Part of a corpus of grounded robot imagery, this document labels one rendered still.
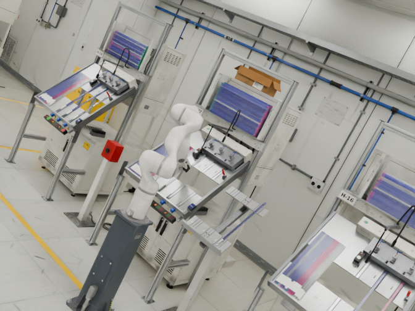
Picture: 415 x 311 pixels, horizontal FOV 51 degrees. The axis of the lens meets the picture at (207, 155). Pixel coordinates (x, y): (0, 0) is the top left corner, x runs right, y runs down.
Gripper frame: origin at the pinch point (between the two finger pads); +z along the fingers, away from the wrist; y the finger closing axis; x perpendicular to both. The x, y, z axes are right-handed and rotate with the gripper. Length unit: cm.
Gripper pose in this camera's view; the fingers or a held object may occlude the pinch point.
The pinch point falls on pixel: (185, 169)
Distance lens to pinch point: 341.4
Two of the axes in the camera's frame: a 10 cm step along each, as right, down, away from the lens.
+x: -6.8, 6.4, -3.5
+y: -7.1, -4.6, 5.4
